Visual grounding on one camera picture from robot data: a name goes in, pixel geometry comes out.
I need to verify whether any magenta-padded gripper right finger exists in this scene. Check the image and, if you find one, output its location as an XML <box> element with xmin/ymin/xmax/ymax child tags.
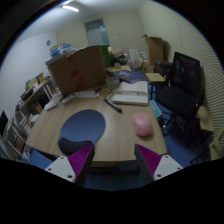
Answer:
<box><xmin>134</xmin><ymin>143</ymin><xmax>184</xmax><ymax>183</ymax></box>

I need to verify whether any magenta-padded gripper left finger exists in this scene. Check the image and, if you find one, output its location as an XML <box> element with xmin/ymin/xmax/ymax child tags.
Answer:
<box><xmin>44</xmin><ymin>143</ymin><xmax>96</xmax><ymax>187</ymax></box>

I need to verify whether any pink computer mouse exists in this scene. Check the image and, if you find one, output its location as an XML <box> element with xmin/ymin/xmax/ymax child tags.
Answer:
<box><xmin>132</xmin><ymin>112</ymin><xmax>154</xmax><ymax>137</ymax></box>

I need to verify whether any blue mouse pad, black wrist rest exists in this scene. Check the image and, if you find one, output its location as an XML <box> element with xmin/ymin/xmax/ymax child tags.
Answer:
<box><xmin>57</xmin><ymin>109</ymin><xmax>107</xmax><ymax>157</ymax></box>

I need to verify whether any teal box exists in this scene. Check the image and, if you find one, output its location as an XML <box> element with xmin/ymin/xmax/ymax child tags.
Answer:
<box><xmin>148</xmin><ymin>98</ymin><xmax>163</xmax><ymax>119</ymax></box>

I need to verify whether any white flat device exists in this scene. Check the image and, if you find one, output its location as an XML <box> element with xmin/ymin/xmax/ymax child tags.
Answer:
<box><xmin>43</xmin><ymin>95</ymin><xmax>63</xmax><ymax>112</ymax></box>

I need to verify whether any white remote control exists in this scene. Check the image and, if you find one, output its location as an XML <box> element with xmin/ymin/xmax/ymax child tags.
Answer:
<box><xmin>60</xmin><ymin>92</ymin><xmax>78</xmax><ymax>105</ymax></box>

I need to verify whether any white shelf unit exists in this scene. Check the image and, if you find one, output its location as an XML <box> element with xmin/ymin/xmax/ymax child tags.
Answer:
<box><xmin>0</xmin><ymin>71</ymin><xmax>58</xmax><ymax>162</ymax></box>

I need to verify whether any black office chair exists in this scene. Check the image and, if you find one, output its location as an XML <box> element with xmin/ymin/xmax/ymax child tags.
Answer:
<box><xmin>155</xmin><ymin>51</ymin><xmax>214</xmax><ymax>149</ymax></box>

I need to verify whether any black marker pen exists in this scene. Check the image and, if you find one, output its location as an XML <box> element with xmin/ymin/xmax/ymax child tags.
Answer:
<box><xmin>103</xmin><ymin>98</ymin><xmax>123</xmax><ymax>114</ymax></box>

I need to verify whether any white open book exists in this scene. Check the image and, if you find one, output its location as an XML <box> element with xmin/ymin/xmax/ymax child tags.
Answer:
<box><xmin>110</xmin><ymin>80</ymin><xmax>150</xmax><ymax>106</ymax></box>

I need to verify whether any small wooden side table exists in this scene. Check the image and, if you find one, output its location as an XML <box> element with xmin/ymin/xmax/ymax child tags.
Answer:
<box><xmin>145</xmin><ymin>72</ymin><xmax>166</xmax><ymax>101</ymax></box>

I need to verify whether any blue book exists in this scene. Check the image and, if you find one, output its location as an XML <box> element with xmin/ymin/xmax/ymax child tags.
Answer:
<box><xmin>113</xmin><ymin>69</ymin><xmax>149</xmax><ymax>84</ymax></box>

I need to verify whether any clear plastic container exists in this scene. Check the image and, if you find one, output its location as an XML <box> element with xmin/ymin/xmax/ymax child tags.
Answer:
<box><xmin>105</xmin><ymin>76</ymin><xmax>121</xmax><ymax>90</ymax></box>

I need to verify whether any large brown cardboard box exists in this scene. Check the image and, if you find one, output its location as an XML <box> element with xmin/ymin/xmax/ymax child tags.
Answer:
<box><xmin>45</xmin><ymin>44</ymin><xmax>108</xmax><ymax>98</ymax></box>

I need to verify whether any tall open cardboard box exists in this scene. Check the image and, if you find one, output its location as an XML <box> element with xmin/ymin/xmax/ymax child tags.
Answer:
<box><xmin>140</xmin><ymin>33</ymin><xmax>164</xmax><ymax>67</ymax></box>

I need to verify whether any blue and white box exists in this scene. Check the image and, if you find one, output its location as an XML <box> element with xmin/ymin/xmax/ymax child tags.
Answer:
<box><xmin>49</xmin><ymin>42</ymin><xmax>72</xmax><ymax>57</ymax></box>

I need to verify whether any green board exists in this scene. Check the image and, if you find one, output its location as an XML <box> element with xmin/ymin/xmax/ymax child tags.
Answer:
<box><xmin>99</xmin><ymin>44</ymin><xmax>113</xmax><ymax>68</ymax></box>

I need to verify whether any grey door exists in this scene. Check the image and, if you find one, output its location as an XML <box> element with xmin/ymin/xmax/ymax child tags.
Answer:
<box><xmin>83</xmin><ymin>18</ymin><xmax>111</xmax><ymax>47</ymax></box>

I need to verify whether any ceiling light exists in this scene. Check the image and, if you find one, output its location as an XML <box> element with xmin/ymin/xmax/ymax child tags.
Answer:
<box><xmin>61</xmin><ymin>4</ymin><xmax>80</xmax><ymax>14</ymax></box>

